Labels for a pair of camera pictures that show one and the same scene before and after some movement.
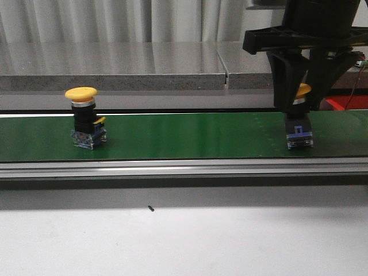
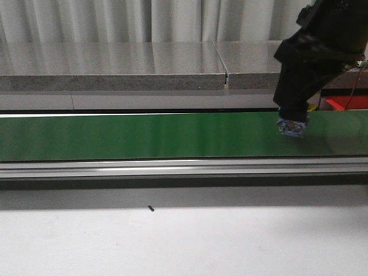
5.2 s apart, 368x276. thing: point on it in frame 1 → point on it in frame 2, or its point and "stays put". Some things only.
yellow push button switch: x=89 y=131 → x=292 y=127
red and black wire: x=361 y=68 stays put
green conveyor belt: x=231 y=135 stays put
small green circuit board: x=361 y=62 stays put
